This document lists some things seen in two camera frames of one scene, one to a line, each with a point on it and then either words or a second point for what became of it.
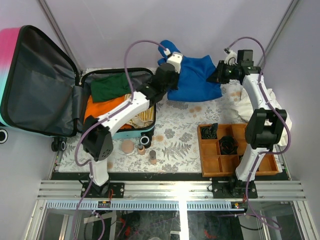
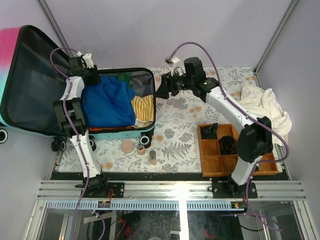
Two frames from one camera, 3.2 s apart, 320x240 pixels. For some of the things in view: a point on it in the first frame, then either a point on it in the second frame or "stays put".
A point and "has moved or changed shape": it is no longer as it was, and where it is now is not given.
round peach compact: (127, 146) stays put
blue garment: (193, 85) has moved or changed shape
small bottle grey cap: (152, 157) stays put
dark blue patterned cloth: (209, 132) stays put
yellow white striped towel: (144, 119) stays put
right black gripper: (216, 76) to (167, 87)
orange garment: (97, 108) has moved or changed shape
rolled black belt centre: (228, 145) stays put
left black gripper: (174, 74) to (93, 80)
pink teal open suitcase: (42, 93) stays put
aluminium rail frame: (170, 196) stays put
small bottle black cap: (141, 149) stays put
